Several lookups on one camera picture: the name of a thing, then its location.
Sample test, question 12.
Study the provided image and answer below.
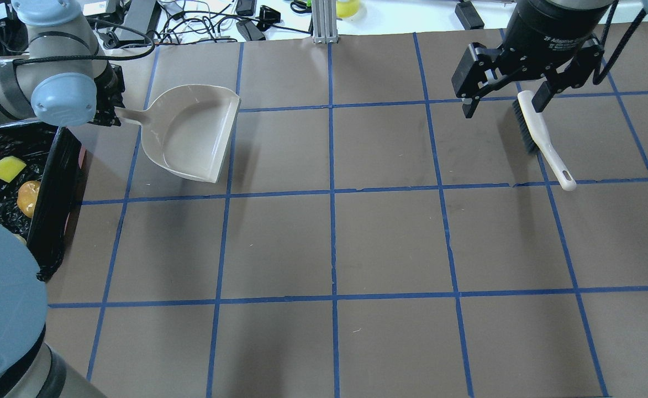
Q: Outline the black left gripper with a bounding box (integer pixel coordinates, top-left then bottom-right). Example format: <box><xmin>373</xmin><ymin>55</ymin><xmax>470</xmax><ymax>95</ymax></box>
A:
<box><xmin>89</xmin><ymin>64</ymin><xmax>126</xmax><ymax>127</ymax></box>

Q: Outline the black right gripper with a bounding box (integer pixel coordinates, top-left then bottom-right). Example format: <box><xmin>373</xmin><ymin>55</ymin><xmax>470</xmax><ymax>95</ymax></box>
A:
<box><xmin>451</xmin><ymin>1</ymin><xmax>613</xmax><ymax>119</ymax></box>

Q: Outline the white hand brush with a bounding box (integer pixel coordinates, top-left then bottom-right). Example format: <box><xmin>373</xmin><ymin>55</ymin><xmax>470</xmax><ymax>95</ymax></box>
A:
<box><xmin>512</xmin><ymin>90</ymin><xmax>578</xmax><ymax>191</ymax></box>

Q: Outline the beige plastic dustpan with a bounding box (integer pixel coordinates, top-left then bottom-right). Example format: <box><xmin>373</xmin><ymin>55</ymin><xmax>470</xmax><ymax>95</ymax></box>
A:
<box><xmin>115</xmin><ymin>84</ymin><xmax>241</xmax><ymax>184</ymax></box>

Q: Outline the yellow sponge wedge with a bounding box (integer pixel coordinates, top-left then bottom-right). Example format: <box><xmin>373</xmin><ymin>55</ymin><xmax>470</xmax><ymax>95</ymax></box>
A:
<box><xmin>0</xmin><ymin>156</ymin><xmax>27</xmax><ymax>183</ymax></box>

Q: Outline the oval golden bread roll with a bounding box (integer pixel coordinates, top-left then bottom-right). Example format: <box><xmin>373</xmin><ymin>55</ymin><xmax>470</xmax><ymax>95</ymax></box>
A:
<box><xmin>17</xmin><ymin>180</ymin><xmax>41</xmax><ymax>219</ymax></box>

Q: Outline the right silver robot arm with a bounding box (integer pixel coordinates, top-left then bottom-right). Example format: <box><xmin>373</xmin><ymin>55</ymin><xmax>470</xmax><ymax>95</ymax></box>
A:
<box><xmin>496</xmin><ymin>1</ymin><xmax>648</xmax><ymax>112</ymax></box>

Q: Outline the black lined trash bin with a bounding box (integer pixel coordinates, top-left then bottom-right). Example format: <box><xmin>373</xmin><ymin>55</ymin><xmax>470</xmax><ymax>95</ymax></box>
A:
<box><xmin>0</xmin><ymin>122</ymin><xmax>83</xmax><ymax>282</ymax></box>

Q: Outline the black power adapter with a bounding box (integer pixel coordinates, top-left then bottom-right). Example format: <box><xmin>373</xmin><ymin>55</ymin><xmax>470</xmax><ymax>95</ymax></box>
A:
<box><xmin>235</xmin><ymin>20</ymin><xmax>266</xmax><ymax>42</ymax></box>

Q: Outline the yellow tape roll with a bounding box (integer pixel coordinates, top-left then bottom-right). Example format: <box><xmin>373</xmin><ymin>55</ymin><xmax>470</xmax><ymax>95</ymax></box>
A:
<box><xmin>335</xmin><ymin>0</ymin><xmax>361</xmax><ymax>18</ymax></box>

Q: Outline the aluminium frame post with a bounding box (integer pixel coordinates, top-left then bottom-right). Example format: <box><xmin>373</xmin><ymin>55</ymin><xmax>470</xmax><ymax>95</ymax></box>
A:
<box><xmin>311</xmin><ymin>0</ymin><xmax>339</xmax><ymax>44</ymax></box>

